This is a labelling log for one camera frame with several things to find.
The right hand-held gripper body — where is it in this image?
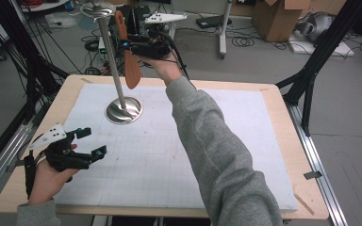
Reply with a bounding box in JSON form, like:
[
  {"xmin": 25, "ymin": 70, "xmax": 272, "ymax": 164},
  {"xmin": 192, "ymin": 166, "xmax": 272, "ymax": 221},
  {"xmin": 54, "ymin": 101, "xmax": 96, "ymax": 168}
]
[{"xmin": 129, "ymin": 13, "xmax": 189, "ymax": 61}]

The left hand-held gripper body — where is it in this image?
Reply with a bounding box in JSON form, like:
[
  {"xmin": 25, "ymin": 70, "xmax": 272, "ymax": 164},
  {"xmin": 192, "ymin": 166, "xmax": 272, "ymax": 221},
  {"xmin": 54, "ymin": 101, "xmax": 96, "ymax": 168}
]
[{"xmin": 27, "ymin": 122, "xmax": 96, "ymax": 173}]

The wooden rice spatula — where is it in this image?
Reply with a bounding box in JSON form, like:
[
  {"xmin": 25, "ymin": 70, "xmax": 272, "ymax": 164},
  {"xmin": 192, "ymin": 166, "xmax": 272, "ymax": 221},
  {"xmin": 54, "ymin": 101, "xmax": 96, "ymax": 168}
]
[{"xmin": 114, "ymin": 9, "xmax": 142, "ymax": 90}]

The metal pole stand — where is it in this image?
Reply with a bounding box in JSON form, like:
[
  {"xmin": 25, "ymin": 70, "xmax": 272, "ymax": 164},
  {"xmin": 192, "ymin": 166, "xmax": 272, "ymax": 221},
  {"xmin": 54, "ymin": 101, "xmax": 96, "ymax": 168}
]
[{"xmin": 79, "ymin": 0, "xmax": 144, "ymax": 125}]

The person's right hand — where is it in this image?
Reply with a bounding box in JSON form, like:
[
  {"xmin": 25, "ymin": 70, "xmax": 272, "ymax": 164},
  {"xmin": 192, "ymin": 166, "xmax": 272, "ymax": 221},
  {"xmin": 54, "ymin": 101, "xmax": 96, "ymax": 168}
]
[{"xmin": 142, "ymin": 51, "xmax": 185, "ymax": 87}]

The person's left hand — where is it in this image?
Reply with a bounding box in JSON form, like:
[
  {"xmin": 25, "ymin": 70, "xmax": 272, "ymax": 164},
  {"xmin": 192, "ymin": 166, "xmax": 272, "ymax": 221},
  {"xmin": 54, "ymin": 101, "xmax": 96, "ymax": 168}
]
[{"xmin": 27, "ymin": 143, "xmax": 79, "ymax": 207}]

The black computer tower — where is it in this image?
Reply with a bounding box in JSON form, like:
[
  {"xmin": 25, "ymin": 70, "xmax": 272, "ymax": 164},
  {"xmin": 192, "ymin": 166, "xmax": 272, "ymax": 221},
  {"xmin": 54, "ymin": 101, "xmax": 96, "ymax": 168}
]
[
  {"xmin": 107, "ymin": 5, "xmax": 137, "ymax": 58},
  {"xmin": 133, "ymin": 5, "xmax": 156, "ymax": 36}
]

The small power supply box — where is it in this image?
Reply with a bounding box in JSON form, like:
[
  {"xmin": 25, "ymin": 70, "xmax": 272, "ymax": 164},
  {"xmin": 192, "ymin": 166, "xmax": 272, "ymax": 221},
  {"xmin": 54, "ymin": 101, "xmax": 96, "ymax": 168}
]
[{"xmin": 97, "ymin": 36, "xmax": 111, "ymax": 62}]

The white grid mat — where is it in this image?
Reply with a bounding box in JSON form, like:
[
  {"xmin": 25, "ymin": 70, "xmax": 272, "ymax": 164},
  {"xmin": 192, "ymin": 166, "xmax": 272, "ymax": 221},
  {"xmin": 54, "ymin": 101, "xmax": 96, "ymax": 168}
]
[{"xmin": 54, "ymin": 82, "xmax": 299, "ymax": 212}]

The black flat device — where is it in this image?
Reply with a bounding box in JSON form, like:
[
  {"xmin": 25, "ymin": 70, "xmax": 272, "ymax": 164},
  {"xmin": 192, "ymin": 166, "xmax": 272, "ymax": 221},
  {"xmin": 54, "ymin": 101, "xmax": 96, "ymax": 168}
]
[{"xmin": 195, "ymin": 14, "xmax": 233, "ymax": 30}]

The large cardboard box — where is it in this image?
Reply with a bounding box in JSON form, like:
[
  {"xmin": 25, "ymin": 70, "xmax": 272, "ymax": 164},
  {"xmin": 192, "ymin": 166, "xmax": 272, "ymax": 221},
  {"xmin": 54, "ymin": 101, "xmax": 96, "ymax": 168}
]
[{"xmin": 252, "ymin": 0, "xmax": 313, "ymax": 43}]

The silver grey appliance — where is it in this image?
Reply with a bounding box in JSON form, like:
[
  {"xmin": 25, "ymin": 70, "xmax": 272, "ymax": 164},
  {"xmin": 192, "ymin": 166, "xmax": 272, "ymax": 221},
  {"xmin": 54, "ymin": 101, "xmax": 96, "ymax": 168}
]
[{"xmin": 294, "ymin": 11, "xmax": 335, "ymax": 43}]

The white foam board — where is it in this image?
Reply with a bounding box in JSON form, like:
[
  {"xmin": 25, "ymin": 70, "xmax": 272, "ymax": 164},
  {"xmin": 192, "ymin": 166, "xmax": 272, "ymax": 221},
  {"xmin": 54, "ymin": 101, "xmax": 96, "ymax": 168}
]
[{"xmin": 288, "ymin": 38, "xmax": 355, "ymax": 58}]

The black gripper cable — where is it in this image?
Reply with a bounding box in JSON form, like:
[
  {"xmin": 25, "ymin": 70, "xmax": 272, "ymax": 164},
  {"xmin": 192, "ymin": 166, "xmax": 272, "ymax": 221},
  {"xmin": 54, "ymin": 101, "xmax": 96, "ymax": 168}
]
[{"xmin": 158, "ymin": 30, "xmax": 192, "ymax": 82}]

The black wrist strap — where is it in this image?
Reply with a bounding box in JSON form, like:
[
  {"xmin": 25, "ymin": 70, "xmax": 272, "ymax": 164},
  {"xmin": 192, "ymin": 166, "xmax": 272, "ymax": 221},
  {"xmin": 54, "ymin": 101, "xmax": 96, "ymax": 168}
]
[{"xmin": 24, "ymin": 154, "xmax": 38, "ymax": 201}]

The aluminium rail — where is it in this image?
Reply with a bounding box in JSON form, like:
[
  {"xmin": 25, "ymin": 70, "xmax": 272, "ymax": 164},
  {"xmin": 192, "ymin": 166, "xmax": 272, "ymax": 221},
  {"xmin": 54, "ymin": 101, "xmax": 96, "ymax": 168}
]
[
  {"xmin": 0, "ymin": 121, "xmax": 35, "ymax": 205},
  {"xmin": 287, "ymin": 103, "xmax": 349, "ymax": 226}
]

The black metal frame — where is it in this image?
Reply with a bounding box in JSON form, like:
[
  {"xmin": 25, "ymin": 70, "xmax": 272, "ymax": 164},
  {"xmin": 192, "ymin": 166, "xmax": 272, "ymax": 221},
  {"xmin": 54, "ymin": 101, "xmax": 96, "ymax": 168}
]
[
  {"xmin": 275, "ymin": 0, "xmax": 362, "ymax": 137},
  {"xmin": 0, "ymin": 0, "xmax": 71, "ymax": 126}
]

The thin coiled black cable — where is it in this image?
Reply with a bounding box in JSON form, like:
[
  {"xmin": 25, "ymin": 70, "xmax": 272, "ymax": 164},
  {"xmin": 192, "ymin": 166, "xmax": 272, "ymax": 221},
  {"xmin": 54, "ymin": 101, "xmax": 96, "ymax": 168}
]
[{"xmin": 231, "ymin": 36, "xmax": 255, "ymax": 48}]

